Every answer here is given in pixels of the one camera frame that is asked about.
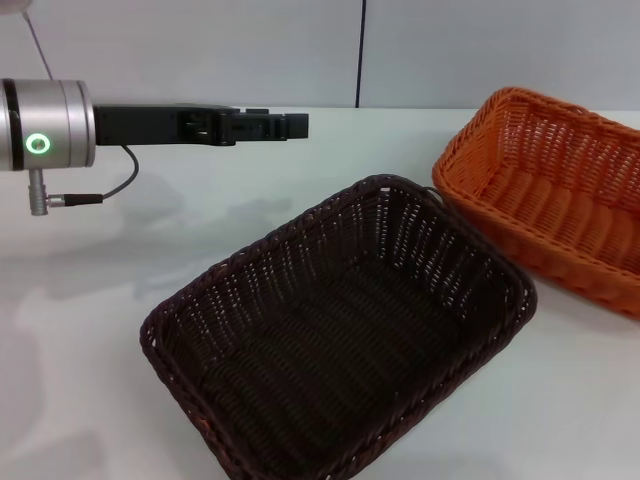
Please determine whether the grey cable with metal connector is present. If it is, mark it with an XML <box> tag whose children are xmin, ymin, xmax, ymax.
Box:
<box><xmin>28</xmin><ymin>144</ymin><xmax>140</xmax><ymax>217</ymax></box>

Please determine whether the orange wicker basket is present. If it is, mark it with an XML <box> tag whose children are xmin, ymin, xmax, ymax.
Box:
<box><xmin>430</xmin><ymin>86</ymin><xmax>640</xmax><ymax>321</ymax></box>

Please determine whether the dark brown wicker basket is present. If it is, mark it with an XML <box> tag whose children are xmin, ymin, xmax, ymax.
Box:
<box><xmin>139</xmin><ymin>173</ymin><xmax>539</xmax><ymax>480</ymax></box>

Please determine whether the black vertical wall strip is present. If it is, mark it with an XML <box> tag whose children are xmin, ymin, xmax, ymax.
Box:
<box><xmin>354</xmin><ymin>0</ymin><xmax>370</xmax><ymax>109</ymax></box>

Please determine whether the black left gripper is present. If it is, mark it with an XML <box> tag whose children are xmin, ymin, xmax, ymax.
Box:
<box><xmin>94</xmin><ymin>103</ymin><xmax>310</xmax><ymax>148</ymax></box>

